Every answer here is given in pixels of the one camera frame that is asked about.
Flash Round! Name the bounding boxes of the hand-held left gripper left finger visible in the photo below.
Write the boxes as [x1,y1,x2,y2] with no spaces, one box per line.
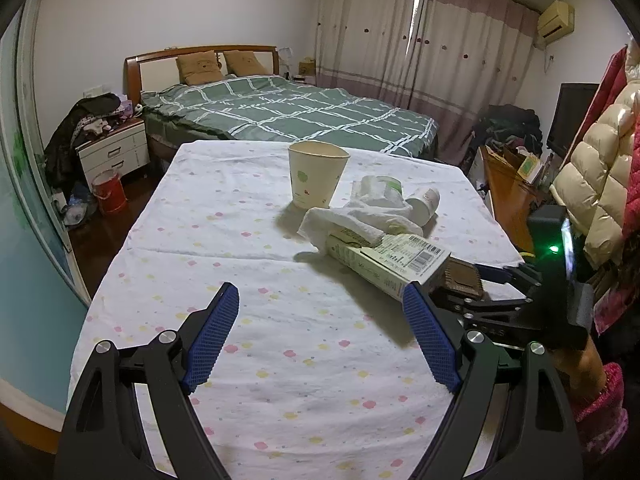
[54,281,241,480]

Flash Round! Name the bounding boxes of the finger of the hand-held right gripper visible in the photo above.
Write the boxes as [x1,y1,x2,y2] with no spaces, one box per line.
[475,262,543,287]
[432,294,543,333]

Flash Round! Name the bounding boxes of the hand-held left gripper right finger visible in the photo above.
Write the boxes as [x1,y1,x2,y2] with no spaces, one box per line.
[401,280,586,480]

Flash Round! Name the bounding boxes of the brown ribbed packet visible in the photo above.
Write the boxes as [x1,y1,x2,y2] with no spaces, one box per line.
[439,258,485,302]

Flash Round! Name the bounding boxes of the white green carton box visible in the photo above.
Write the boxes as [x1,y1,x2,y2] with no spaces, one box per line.
[325,226,452,304]

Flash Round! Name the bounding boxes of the white pill bottle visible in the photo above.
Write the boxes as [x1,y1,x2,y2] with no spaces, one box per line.
[405,186,442,227]

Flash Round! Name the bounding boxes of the white cloth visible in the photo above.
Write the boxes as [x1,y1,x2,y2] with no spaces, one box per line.
[297,175,426,252]

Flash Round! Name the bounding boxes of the cream paper cup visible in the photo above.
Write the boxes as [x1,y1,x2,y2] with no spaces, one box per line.
[288,141,351,210]

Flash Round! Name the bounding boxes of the person's right forearm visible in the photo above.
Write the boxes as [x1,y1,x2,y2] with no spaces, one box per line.
[562,340,630,458]

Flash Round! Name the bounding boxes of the wooden cabinet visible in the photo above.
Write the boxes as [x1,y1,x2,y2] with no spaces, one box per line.
[480,145,556,256]

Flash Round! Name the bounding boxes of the small cardboard box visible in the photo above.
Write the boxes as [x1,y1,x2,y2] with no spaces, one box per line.
[519,152,543,183]

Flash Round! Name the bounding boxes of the cream puffer jacket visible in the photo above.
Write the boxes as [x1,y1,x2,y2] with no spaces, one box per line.
[550,80,640,271]

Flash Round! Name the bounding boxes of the pink floral bag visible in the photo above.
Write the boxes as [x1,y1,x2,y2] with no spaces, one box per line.
[587,265,640,336]

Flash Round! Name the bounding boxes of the white dotted tablecloth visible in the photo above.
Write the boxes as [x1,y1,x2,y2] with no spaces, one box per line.
[67,140,526,480]

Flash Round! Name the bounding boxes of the clothes pile on cabinet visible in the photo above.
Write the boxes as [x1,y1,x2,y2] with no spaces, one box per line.
[470,104,545,161]

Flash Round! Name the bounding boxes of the black television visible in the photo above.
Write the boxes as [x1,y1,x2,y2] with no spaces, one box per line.
[546,82,601,158]

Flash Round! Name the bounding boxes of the red bucket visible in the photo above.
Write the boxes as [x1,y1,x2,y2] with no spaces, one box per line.
[90,170,128,216]

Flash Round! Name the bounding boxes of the plastic bags on floor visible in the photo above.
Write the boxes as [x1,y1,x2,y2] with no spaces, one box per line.
[60,192,98,228]

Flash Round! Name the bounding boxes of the pink white curtain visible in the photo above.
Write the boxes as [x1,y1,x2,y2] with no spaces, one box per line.
[315,0,541,166]

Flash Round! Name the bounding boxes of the cream air conditioner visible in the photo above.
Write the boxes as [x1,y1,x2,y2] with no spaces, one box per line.
[536,1,576,50]

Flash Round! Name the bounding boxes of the green checked bed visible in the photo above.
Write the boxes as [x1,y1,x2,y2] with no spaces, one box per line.
[139,74,440,161]

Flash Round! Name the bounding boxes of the white nightstand with clothes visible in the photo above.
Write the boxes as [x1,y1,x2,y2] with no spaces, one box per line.
[44,92,146,193]

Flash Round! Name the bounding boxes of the wardrobe sliding door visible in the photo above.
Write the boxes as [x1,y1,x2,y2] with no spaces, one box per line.
[0,0,93,311]

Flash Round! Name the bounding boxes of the brown bear pillow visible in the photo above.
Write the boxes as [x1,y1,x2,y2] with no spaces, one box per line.
[222,50,271,76]
[175,50,224,85]

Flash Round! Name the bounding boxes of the wooden headboard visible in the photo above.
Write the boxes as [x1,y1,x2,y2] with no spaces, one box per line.
[123,45,279,106]

